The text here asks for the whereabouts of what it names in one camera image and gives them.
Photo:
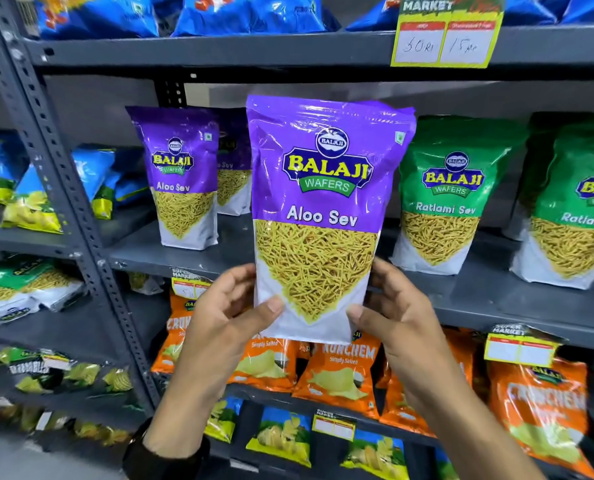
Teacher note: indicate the person's left hand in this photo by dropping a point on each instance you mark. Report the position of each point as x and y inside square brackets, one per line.
[212, 339]

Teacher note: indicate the person's right hand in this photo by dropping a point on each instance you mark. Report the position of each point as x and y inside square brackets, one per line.
[417, 344]

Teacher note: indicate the person's left thumb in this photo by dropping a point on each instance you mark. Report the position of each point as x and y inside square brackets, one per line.
[262, 314]

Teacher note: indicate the person's right thumb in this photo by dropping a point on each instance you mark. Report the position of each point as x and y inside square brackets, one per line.
[367, 319]

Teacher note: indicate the large purple snack pouch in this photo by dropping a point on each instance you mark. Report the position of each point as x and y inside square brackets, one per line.
[322, 209]

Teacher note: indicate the person's right forearm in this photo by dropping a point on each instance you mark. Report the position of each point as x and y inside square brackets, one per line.
[472, 434]

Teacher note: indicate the person's left forearm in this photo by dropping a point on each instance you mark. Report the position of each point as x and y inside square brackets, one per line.
[182, 419]

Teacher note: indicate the small yellow price tag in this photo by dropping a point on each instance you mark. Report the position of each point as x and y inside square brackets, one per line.
[56, 361]
[519, 347]
[189, 284]
[333, 425]

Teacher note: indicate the pale snack pouch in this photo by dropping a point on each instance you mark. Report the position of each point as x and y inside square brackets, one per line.
[144, 283]

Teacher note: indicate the green snack pouch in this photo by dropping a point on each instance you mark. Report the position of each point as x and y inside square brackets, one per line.
[537, 164]
[577, 229]
[447, 209]
[7, 310]
[22, 282]

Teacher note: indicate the row of green yellow packets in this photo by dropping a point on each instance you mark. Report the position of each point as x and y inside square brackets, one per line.
[92, 430]
[82, 374]

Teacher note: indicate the row of orange chip packets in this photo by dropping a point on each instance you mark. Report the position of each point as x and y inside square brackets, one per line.
[542, 404]

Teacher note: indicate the grey metal shelf rack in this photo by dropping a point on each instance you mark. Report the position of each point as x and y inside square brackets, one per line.
[277, 54]
[32, 337]

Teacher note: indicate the large yellow green price tag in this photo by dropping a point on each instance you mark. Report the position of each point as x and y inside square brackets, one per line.
[447, 42]

